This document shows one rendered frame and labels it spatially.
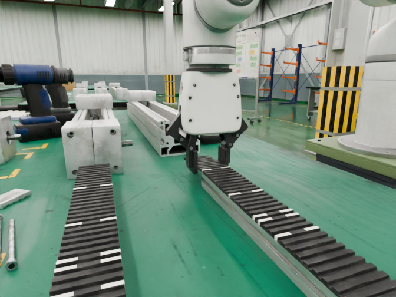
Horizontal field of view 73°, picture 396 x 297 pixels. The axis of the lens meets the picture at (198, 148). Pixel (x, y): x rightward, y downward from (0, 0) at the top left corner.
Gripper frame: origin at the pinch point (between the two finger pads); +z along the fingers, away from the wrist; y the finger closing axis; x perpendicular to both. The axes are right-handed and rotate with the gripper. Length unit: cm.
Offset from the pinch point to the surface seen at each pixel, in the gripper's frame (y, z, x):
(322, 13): 727, -231, 771
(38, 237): -25.2, 4.0, -9.9
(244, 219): -1.4, 3.0, -15.9
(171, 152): -2.0, 3.5, 18.9
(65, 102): -30, -5, 75
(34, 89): -35, -11, 50
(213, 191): -2.0, 2.8, -7.3
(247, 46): 288, -80, 502
